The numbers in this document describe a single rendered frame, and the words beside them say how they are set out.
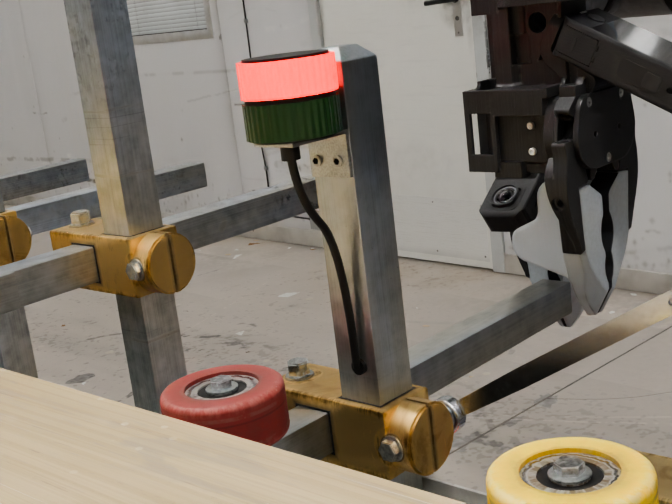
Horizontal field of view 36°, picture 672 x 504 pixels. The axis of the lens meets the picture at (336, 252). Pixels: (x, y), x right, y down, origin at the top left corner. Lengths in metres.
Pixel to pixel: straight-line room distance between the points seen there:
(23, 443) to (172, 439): 0.10
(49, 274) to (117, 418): 0.23
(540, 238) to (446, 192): 3.59
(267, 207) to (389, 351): 0.35
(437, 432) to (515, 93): 0.23
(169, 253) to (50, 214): 0.33
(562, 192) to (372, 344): 0.16
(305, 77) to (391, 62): 3.74
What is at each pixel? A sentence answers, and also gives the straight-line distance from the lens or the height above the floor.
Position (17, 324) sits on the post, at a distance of 1.10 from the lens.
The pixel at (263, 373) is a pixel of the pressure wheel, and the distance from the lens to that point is 0.68.
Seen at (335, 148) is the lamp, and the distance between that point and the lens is 0.66.
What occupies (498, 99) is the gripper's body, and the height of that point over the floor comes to 1.07.
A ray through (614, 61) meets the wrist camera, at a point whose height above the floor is 1.08.
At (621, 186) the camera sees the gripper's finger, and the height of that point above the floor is 1.00.
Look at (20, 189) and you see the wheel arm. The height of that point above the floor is 0.94.
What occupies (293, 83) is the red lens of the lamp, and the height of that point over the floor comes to 1.09.
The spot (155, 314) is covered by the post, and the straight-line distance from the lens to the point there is 0.88.
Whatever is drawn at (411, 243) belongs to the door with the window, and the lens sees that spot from 4.46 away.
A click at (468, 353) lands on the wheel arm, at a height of 0.85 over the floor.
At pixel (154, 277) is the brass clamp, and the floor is 0.94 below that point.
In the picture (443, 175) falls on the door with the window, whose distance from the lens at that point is 4.26.
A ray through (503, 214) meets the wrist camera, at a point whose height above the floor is 0.94.
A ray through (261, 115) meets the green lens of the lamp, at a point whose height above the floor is 1.08.
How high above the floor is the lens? 1.14
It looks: 14 degrees down
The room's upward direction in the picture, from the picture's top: 7 degrees counter-clockwise
